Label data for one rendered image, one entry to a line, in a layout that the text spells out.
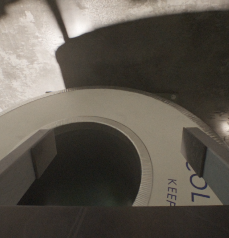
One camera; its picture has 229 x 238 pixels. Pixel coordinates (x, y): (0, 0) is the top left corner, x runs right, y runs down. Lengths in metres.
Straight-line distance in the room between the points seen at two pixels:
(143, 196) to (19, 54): 1.23
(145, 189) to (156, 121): 0.34
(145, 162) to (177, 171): 0.11
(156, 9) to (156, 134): 0.70
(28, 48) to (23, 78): 0.27
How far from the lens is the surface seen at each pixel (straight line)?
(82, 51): 1.21
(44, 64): 1.36
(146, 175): 0.59
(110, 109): 0.85
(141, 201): 0.55
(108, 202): 1.53
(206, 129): 0.80
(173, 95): 1.29
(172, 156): 0.66
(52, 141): 0.16
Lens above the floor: 1.09
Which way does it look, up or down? 49 degrees down
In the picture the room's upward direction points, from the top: 169 degrees counter-clockwise
